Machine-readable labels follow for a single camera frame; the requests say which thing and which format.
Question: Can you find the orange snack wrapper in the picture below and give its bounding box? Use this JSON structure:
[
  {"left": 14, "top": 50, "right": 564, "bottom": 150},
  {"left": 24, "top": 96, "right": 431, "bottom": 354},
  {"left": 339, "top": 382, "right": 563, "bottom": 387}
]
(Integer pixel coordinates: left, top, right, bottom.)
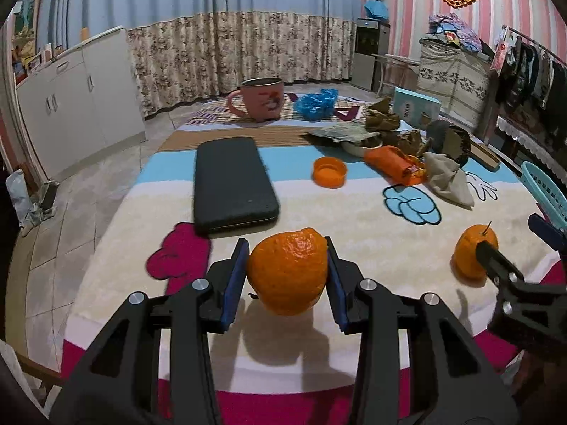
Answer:
[{"left": 363, "top": 146, "right": 428, "bottom": 186}]

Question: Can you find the low tv stand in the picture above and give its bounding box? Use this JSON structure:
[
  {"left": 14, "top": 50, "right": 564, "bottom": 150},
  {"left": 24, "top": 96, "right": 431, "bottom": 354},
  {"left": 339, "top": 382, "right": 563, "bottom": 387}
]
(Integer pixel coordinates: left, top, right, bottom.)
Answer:
[{"left": 496, "top": 116, "right": 566, "bottom": 183}]

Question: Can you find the striped cartoon blanket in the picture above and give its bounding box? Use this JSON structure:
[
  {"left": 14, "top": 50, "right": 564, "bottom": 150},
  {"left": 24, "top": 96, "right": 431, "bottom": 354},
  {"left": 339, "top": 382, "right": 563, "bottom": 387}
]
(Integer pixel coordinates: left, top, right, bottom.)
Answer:
[{"left": 60, "top": 92, "right": 567, "bottom": 425}]

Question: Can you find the cloth covered cabinet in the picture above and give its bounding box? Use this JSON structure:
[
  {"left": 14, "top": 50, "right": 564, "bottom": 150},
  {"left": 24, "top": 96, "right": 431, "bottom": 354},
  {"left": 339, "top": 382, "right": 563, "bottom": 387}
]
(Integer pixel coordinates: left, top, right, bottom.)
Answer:
[{"left": 417, "top": 38, "right": 490, "bottom": 129}]

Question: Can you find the pink mug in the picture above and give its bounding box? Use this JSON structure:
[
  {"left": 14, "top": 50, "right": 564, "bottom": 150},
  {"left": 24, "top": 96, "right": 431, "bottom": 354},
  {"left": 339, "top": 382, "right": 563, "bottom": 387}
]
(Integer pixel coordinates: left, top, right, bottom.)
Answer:
[{"left": 226, "top": 77, "right": 284, "bottom": 123}]

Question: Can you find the black rectangular case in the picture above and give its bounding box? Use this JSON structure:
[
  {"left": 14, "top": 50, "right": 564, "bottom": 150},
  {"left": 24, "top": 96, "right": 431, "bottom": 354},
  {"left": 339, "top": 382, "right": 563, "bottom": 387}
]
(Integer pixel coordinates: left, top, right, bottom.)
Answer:
[{"left": 193, "top": 136, "right": 280, "bottom": 236}]

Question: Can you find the beige drawstring pouch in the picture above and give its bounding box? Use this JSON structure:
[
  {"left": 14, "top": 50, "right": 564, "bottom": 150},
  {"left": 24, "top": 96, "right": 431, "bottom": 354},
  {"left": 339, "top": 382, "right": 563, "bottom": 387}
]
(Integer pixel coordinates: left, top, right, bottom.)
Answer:
[{"left": 423, "top": 152, "right": 475, "bottom": 209}]

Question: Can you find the small bowl with wrapper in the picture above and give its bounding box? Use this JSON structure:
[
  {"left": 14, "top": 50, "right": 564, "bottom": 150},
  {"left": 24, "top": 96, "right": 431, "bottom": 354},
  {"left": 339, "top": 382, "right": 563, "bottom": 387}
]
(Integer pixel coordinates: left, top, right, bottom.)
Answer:
[{"left": 309, "top": 122, "right": 382, "bottom": 158}]

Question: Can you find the brown paper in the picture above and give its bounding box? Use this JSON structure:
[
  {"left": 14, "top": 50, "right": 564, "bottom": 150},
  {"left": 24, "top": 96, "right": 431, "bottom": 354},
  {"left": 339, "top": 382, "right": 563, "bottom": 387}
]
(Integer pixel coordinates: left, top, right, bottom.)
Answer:
[
  {"left": 365, "top": 97, "right": 401, "bottom": 131},
  {"left": 396, "top": 131, "right": 427, "bottom": 157}
]

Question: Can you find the orange plastic lid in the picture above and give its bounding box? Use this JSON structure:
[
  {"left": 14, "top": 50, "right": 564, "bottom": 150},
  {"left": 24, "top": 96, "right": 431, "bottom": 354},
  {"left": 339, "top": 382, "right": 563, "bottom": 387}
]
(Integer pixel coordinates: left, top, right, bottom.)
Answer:
[{"left": 311, "top": 157, "right": 348, "bottom": 189}]

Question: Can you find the blue floral curtain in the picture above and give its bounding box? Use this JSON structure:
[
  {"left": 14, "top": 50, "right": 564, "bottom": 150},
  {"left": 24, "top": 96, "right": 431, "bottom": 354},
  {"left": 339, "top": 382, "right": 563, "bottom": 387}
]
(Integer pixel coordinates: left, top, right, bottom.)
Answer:
[{"left": 38, "top": 0, "right": 361, "bottom": 115}]

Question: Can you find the orange tangerine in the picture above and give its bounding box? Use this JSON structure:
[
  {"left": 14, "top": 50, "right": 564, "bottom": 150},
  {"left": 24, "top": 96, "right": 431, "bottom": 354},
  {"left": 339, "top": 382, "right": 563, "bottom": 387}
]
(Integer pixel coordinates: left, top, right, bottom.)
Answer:
[
  {"left": 246, "top": 227, "right": 328, "bottom": 317},
  {"left": 452, "top": 223, "right": 499, "bottom": 281}
]

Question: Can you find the pile of folded clothes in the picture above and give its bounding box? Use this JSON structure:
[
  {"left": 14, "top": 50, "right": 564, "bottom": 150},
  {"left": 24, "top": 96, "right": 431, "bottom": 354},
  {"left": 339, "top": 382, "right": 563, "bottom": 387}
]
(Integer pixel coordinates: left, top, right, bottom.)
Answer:
[{"left": 429, "top": 12, "right": 482, "bottom": 53}]

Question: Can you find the white cabinet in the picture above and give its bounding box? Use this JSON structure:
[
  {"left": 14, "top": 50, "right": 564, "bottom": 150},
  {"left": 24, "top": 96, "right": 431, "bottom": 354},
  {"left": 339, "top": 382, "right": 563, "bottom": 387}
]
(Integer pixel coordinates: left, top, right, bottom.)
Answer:
[{"left": 15, "top": 26, "right": 146, "bottom": 181}]

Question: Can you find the small wooden stool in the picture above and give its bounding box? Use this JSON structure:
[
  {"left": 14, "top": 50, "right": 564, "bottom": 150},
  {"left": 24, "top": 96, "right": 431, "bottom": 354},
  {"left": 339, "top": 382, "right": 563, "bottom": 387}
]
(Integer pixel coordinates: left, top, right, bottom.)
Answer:
[{"left": 374, "top": 54, "right": 420, "bottom": 95}]

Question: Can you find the clothes rack with garments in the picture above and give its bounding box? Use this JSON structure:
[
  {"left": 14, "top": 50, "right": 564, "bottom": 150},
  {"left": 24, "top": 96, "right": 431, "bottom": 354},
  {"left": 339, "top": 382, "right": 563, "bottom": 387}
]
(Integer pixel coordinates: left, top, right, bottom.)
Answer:
[{"left": 491, "top": 25, "right": 566, "bottom": 150}]

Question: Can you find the water dispenser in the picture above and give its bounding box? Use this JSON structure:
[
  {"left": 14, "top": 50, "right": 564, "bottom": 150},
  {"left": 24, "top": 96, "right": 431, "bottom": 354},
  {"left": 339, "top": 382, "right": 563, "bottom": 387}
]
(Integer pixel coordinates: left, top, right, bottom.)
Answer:
[{"left": 351, "top": 18, "right": 390, "bottom": 92}]

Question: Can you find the blue crumpled plastic bag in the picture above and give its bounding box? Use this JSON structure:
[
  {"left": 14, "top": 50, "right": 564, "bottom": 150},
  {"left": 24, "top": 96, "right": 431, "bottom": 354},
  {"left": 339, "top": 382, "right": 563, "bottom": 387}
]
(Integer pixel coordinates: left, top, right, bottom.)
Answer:
[{"left": 294, "top": 88, "right": 338, "bottom": 122}]

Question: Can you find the teal cardboard box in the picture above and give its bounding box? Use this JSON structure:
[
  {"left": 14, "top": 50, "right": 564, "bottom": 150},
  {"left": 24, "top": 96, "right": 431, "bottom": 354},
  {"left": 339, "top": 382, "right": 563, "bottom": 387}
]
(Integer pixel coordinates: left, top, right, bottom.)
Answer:
[{"left": 392, "top": 87, "right": 441, "bottom": 131}]

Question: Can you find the teal plastic laundry basket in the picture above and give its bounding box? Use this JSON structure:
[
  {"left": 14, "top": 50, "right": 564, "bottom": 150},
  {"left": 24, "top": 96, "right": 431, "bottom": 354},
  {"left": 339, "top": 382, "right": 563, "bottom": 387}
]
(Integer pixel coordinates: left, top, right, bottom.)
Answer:
[{"left": 521, "top": 161, "right": 567, "bottom": 230}]

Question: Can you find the blue covered bottle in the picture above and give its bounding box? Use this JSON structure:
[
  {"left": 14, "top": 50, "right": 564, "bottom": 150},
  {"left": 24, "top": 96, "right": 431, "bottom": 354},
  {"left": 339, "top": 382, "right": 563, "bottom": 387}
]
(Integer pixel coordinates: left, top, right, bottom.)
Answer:
[{"left": 364, "top": 0, "right": 389, "bottom": 22}]

